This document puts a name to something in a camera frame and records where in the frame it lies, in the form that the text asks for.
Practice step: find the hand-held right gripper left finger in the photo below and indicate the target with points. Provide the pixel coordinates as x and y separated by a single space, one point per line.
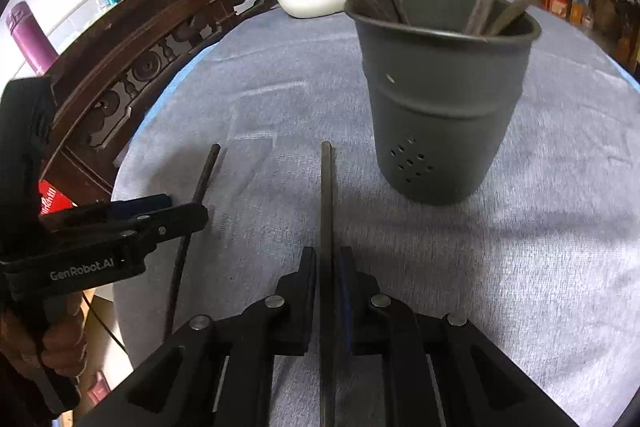
307 287

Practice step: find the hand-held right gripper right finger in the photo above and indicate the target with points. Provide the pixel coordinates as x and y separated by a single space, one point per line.
345 302

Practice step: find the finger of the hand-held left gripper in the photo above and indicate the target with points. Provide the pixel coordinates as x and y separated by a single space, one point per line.
135 207
175 222

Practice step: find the dark metal chopstick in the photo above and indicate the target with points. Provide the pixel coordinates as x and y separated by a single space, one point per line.
202 187

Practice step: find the silver metal chopstick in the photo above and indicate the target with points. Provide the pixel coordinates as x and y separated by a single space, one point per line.
327 207

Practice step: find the grey metal utensil holder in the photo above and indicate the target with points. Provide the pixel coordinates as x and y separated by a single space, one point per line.
440 117

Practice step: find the person's left hand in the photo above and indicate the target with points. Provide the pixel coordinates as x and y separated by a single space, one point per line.
65 332

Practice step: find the red carton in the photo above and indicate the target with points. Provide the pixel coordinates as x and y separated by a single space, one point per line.
52 199

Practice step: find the cardboard box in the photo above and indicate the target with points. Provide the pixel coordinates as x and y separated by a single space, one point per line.
105 357

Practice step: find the carved dark wooden bench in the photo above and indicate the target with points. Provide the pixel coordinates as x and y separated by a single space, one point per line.
150 42

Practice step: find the purple thermos bottle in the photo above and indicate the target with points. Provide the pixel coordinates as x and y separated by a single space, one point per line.
35 42

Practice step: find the blue cloth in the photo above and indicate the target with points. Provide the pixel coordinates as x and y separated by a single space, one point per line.
631 82

